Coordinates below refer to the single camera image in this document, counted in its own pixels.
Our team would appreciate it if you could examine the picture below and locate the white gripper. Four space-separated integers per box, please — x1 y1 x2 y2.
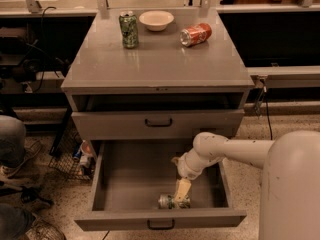
171 150 207 203

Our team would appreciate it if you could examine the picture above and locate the white green 7up can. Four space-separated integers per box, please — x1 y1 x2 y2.
158 194 191 209

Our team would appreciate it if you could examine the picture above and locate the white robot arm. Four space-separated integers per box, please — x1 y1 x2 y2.
173 131 320 240

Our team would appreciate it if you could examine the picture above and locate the open grey lower drawer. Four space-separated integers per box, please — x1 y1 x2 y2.
75 140 246 231

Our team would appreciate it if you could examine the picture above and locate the closed grey upper drawer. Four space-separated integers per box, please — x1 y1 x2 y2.
72 110 244 140

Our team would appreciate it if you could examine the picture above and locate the grey drawer cabinet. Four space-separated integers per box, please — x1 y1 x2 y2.
62 7 253 151

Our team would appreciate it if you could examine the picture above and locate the blue can in basket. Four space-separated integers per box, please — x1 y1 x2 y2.
72 147 82 162

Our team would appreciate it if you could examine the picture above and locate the orange soda can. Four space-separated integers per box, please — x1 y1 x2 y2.
180 23 212 47

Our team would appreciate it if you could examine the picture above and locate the green soda can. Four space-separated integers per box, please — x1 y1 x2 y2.
119 11 139 49

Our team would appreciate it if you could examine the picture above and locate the white sneaker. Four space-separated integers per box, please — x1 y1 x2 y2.
0 141 43 178

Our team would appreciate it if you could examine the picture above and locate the white bowl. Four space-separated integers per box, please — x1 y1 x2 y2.
139 10 174 32

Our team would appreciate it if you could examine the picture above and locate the person leg in jeans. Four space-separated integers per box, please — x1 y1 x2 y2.
0 115 26 154

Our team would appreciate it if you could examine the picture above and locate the black wire basket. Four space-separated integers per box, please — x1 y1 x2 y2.
48 123 95 182

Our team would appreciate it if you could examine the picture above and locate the black power cable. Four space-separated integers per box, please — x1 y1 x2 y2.
259 80 274 141

